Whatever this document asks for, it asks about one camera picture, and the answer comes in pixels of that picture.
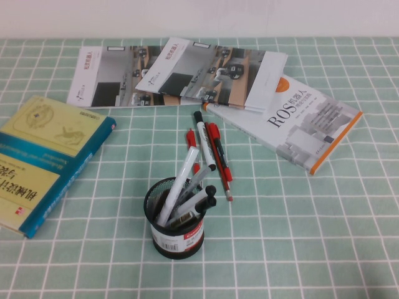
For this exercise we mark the white pen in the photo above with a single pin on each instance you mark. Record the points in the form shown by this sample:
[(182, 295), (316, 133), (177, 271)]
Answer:
[(182, 180)]

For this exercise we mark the red and black pen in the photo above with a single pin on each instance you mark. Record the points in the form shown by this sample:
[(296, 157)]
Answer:
[(220, 152)]

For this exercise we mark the grey translucent pen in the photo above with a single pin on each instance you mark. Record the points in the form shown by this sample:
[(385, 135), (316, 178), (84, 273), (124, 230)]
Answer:
[(196, 180)]

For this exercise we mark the black mesh pen holder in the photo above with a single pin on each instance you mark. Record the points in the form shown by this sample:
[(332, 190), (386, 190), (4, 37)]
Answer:
[(174, 243)]

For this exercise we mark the white marker with black cap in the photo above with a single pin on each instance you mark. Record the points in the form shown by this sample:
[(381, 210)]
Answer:
[(196, 199), (193, 211), (205, 140)]

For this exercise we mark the red marker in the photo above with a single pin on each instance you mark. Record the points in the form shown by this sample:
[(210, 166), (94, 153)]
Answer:
[(191, 140)]

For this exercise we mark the red pencil with eraser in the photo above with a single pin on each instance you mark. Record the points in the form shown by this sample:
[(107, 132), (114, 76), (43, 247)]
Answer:
[(222, 174)]

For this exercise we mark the white photo cover brochure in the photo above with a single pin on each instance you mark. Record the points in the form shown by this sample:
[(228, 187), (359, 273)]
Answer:
[(106, 74), (215, 74)]

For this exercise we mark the white ROS book orange spine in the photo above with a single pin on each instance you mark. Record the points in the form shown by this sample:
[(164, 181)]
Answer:
[(299, 124)]

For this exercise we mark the yellow and teal hardcover book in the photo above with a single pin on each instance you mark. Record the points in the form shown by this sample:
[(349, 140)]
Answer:
[(46, 149)]

